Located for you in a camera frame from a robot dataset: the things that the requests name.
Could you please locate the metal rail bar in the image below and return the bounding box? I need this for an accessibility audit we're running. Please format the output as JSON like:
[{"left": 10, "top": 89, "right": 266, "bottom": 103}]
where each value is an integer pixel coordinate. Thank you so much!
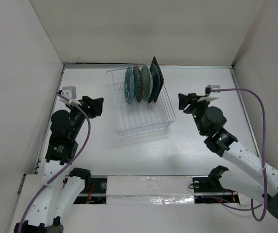
[{"left": 77, "top": 189, "right": 238, "bottom": 197}]

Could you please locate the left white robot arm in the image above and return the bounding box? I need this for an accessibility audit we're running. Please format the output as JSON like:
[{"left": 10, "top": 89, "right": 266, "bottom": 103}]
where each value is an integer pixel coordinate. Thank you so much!
[{"left": 14, "top": 96, "right": 104, "bottom": 233}]

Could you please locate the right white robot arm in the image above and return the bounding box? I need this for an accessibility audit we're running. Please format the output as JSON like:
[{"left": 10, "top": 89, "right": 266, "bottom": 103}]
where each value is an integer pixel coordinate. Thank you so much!
[{"left": 178, "top": 93, "right": 278, "bottom": 219}]

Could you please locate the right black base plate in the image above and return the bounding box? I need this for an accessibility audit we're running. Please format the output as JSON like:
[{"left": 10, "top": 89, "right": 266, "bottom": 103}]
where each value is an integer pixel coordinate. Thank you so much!
[{"left": 189, "top": 177, "right": 240, "bottom": 204}]

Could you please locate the black square plate yellow centre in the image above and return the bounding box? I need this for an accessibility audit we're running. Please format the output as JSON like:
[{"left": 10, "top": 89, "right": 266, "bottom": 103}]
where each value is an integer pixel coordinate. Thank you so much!
[{"left": 150, "top": 56, "right": 164, "bottom": 103}]

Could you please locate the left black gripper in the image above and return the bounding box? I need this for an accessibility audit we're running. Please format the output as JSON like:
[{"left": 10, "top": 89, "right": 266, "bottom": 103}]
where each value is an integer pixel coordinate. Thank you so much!
[{"left": 66, "top": 96, "right": 102, "bottom": 139}]

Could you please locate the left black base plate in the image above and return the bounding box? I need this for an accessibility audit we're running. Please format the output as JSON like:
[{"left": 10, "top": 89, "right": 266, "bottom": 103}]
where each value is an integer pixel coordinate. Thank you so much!
[{"left": 74, "top": 176, "right": 107, "bottom": 204}]

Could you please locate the clear wire dish rack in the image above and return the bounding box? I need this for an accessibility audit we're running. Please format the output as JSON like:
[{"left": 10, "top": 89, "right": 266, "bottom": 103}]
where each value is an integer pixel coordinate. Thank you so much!
[{"left": 106, "top": 66, "right": 175, "bottom": 138}]

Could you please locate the teal scalloped glass plate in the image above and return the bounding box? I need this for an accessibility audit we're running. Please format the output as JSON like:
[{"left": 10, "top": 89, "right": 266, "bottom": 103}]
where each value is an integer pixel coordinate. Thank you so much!
[{"left": 124, "top": 67, "right": 135, "bottom": 104}]

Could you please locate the dark teal square plate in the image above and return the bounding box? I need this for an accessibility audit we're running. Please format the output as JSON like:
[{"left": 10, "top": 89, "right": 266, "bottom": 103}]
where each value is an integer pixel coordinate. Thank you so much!
[{"left": 148, "top": 63, "right": 164, "bottom": 103}]

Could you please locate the light green flower plate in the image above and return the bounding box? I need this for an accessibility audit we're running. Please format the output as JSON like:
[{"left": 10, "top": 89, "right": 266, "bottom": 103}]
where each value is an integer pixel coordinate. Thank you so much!
[{"left": 140, "top": 66, "right": 153, "bottom": 101}]

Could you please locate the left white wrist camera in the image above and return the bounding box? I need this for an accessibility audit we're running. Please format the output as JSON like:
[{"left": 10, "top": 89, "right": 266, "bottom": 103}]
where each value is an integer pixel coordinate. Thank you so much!
[{"left": 58, "top": 86, "right": 77, "bottom": 104}]

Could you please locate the teal round speckled plate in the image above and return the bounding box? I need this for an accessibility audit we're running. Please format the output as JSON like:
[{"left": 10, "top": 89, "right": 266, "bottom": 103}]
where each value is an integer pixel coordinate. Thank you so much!
[{"left": 133, "top": 65, "right": 143, "bottom": 103}]

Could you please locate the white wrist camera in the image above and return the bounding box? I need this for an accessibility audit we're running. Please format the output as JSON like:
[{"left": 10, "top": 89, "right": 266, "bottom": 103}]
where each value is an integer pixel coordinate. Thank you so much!
[
  {"left": 58, "top": 86, "right": 77, "bottom": 104},
  {"left": 198, "top": 85, "right": 221, "bottom": 102}
]

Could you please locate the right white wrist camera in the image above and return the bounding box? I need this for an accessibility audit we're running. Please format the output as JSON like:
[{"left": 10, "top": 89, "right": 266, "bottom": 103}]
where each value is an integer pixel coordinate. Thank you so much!
[{"left": 198, "top": 85, "right": 221, "bottom": 102}]

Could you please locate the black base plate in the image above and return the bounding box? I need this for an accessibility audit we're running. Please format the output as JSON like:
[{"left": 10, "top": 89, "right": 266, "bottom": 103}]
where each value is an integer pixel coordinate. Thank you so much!
[
  {"left": 189, "top": 177, "right": 240, "bottom": 204},
  {"left": 74, "top": 176, "right": 107, "bottom": 204}
]

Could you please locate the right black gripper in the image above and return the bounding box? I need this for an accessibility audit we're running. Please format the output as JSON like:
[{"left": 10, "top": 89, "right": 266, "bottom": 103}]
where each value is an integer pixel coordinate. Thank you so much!
[{"left": 177, "top": 93, "right": 210, "bottom": 136}]

